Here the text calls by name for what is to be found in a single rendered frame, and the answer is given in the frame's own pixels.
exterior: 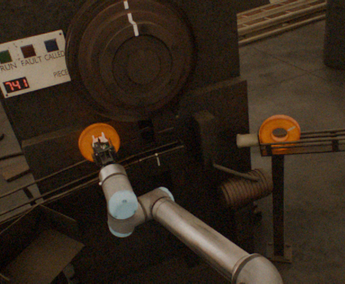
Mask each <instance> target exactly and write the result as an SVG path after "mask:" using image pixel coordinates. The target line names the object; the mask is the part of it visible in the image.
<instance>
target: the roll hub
mask: <svg viewBox="0 0 345 284"><path fill-rule="evenodd" d="M134 22H135V24H132V23H131V22H127V23H124V24H123V25H121V26H119V27H118V28H116V29H115V30H113V31H112V32H111V34H110V35H109V36H108V37H107V38H106V39H105V41H104V43H103V45H102V47H101V50H100V54H99V73H100V76H101V79H102V81H103V83H104V85H105V86H106V88H107V90H108V91H109V92H110V93H111V95H113V96H114V97H115V98H116V99H117V100H119V101H121V102H123V103H125V104H127V105H131V106H136V107H143V106H147V105H152V104H153V103H156V102H158V101H160V100H162V99H164V98H165V97H166V96H167V95H168V94H169V93H170V92H171V91H172V90H173V89H174V88H175V86H173V87H171V86H170V85H169V82H170V81H171V80H175V82H176V84H177V82H178V80H179V77H180V75H181V73H182V67H183V56H182V51H181V48H180V47H178V50H177V51H173V50H172V49H171V46H172V45H173V44H177V45H178V46H179V44H178V42H177V41H176V38H175V37H174V36H173V35H172V34H171V33H170V32H168V30H167V29H165V28H163V27H161V26H159V25H158V24H156V23H154V22H151V21H145V20H135V21H134ZM134 25H136V27H137V30H138V35H136V36H135V31H134ZM143 25H146V26H147V27H148V28H149V29H148V32H147V33H143V32H142V31H141V26H143ZM111 45H113V47H114V48H115V49H116V50H115V52H114V53H110V52H109V51H108V46H111ZM111 83H114V84H115V85H116V89H115V90H113V91H111V90H110V89H109V84H111ZM140 99H145V100H146V101H147V103H146V104H145V105H143V106H142V105H141V103H139V102H140Z"/></svg>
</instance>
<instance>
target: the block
mask: <svg viewBox="0 0 345 284"><path fill-rule="evenodd" d="M191 120H192V128H193V136H194V144H195V150H196V158H197V160H198V161H199V162H200V163H201V164H202V165H203V167H204V168H205V169H208V168H211V164H210V161H211V159H214V160H215V163H216V164H218V165H219V164H220V155H219V144H218V133H217V126H216V118H215V117H214V116H213V115H212V114H210V112H209V111H208V110H202V111H199V112H195V113H193V114H192V115H191Z"/></svg>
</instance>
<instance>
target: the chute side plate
mask: <svg viewBox="0 0 345 284"><path fill-rule="evenodd" d="M157 158H158V159H159V163H160V165H158V160H157ZM178 161H182V162H183V166H184V165H186V162H185V155H184V149H183V148H182V149H178V150H175V151H173V152H169V153H166V154H162V155H160V156H156V157H155V158H151V159H148V160H145V161H142V162H140V165H141V168H140V165H139V163H136V164H134V165H132V166H131V167H128V168H126V169H125V172H126V174H127V178H128V180H129V181H130V184H131V185H134V184H135V183H137V182H139V181H142V180H144V179H147V178H151V177H153V176H156V175H158V174H161V173H163V172H167V171H170V169H169V164H171V163H175V162H178ZM99 182H100V180H98V181H95V182H93V183H92V184H90V185H87V186H85V187H83V188H80V189H77V190H75V191H74V192H71V193H69V194H66V195H64V196H61V197H59V198H58V199H55V200H53V201H51V202H48V203H45V204H44V206H45V207H47V208H50V209H52V210H54V211H57V212H59V213H61V214H63V215H66V214H68V213H70V212H73V211H75V210H78V209H81V207H83V206H86V205H89V204H91V203H93V202H95V201H98V200H99V199H101V198H104V197H105V194H104V192H103V189H102V186H101V185H99ZM25 213H26V212H25ZM25 213H23V214H22V215H19V216H17V217H14V218H12V219H9V220H8V221H6V222H3V223H1V224H0V233H1V232H2V231H4V230H5V229H7V227H9V226H10V225H11V224H13V223H14V222H15V221H16V220H17V219H19V218H21V217H22V216H23V215H25Z"/></svg>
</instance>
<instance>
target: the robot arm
mask: <svg viewBox="0 0 345 284"><path fill-rule="evenodd" d="M101 135H102V136H100V137H97V138H96V139H94V137H93V136H92V138H93V143H92V144H91V147H92V151H91V156H92V159H93V162H96V164H97V166H100V167H101V169H100V173H99V179H100V182H99V185H101V186H102V189H103V192H104V194H105V197H106V199H107V210H108V226H109V229H110V231H111V232H112V234H114V235H115V236H117V237H127V236H129V235H131V234H132V232H133V231H134V229H135V227H136V226H137V225H140V224H142V223H144V222H146V221H148V220H150V219H154V220H156V221H158V222H160V223H161V224H162V225H164V227H165V228H166V229H168V230H169V231H170V232H171V233H173V235H175V236H176V237H177V238H179V239H180V240H181V241H183V243H184V244H186V245H187V246H188V247H190V248H191V249H192V250H193V251H194V252H195V253H196V254H198V255H199V256H200V257H201V258H202V259H203V260H205V261H206V262H207V263H209V265H210V266H212V267H213V268H214V269H216V270H217V271H218V272H219V273H220V274H221V275H223V276H224V277H225V278H226V279H227V280H229V281H230V282H231V284H283V281H282V278H281V275H280V274H279V272H278V271H277V269H276V267H275V266H274V265H273V264H272V263H271V262H270V261H269V260H268V259H266V258H265V257H263V256H261V255H259V254H248V253H247V252H246V251H244V250H242V249H241V248H240V247H238V246H236V245H235V244H234V243H232V242H231V241H229V240H228V239H227V238H225V237H224V236H222V235H221V234H219V233H218V232H217V231H215V230H214V229H212V228H211V227H209V226H208V225H207V224H205V223H204V222H202V221H201V220H200V219H198V218H196V217H195V216H194V215H192V214H191V213H190V212H188V211H186V210H185V209H184V208H182V207H181V206H179V205H178V204H176V203H175V202H174V197H173V195H171V193H170V192H169V191H168V189H166V188H164V187H160V188H156V189H154V190H152V191H150V192H149V193H147V194H144V195H142V196H140V197H137V198H136V196H135V194H134V191H133V189H132V187H131V184H130V181H129V180H128V178H127V174H126V172H125V169H124V168H123V166H122V165H119V164H118V163H116V160H117V156H116V155H117V152H116V148H115V146H114V145H113V144H112V143H111V140H110V138H109V141H110V143H109V142H108V140H107V139H106V138H105V136H104V134H103V133H101ZM99 141H100V142H101V143H99Z"/></svg>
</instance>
